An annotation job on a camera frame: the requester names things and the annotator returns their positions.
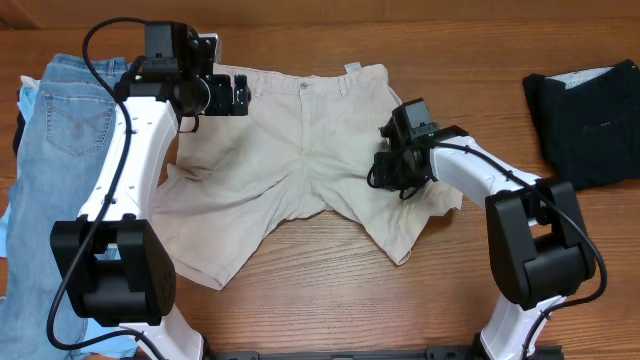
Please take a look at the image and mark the beige cotton shorts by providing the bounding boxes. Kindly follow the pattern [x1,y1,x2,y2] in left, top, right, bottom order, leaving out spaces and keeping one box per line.
[152,64,462,290]

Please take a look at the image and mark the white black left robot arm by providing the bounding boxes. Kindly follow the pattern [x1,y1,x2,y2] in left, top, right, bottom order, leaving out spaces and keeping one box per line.
[47,57,251,359]

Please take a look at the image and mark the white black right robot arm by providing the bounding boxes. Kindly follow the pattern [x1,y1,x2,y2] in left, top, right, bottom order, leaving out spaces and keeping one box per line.
[367,125,601,359]

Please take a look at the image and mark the light blue denim jeans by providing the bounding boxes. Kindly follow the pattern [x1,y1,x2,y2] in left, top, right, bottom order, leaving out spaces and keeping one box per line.
[1,54,116,359]

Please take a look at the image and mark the folded black garment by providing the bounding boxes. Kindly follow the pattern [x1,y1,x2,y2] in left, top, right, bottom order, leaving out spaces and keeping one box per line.
[522,59,639,190]

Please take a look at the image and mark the white garment under jeans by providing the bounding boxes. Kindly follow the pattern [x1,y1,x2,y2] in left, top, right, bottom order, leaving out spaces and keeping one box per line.
[20,75,40,90]

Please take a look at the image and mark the light blue shirt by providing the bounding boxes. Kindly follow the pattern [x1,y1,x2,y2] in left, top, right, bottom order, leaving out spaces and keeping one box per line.
[1,85,137,359]

